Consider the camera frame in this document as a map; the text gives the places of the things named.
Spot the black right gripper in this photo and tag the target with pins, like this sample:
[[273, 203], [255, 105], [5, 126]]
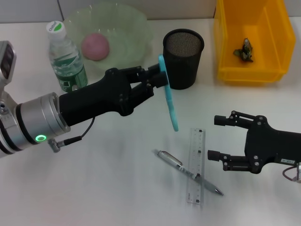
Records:
[[275, 146]]

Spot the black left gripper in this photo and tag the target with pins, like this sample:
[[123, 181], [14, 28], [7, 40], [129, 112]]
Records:
[[98, 99]]

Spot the blue and teal scissors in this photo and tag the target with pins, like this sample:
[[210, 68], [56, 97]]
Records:
[[169, 101]]

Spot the pink toy peach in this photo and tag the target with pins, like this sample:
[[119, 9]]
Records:
[[95, 47]]

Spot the clear bottle with green label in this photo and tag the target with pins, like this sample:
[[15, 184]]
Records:
[[68, 70]]

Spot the green plastic wrapper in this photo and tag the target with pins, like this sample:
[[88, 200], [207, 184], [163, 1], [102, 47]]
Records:
[[244, 51]]

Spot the clear plastic ruler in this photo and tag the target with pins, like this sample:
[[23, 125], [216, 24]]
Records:
[[198, 146]]

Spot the green translucent fruit bowl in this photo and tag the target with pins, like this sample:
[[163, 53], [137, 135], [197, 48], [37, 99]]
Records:
[[131, 35]]

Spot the silver ballpoint pen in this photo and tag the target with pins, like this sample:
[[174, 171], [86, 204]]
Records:
[[176, 164]]

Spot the black mesh cup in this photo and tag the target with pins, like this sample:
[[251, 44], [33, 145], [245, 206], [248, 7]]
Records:
[[185, 42]]

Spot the yellow plastic bin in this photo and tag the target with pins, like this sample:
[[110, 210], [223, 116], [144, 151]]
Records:
[[230, 58]]

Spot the grey vertical wall trim strip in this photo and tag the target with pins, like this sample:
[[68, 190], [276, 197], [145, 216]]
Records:
[[60, 10]]

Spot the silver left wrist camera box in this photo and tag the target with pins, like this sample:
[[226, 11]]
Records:
[[7, 61]]

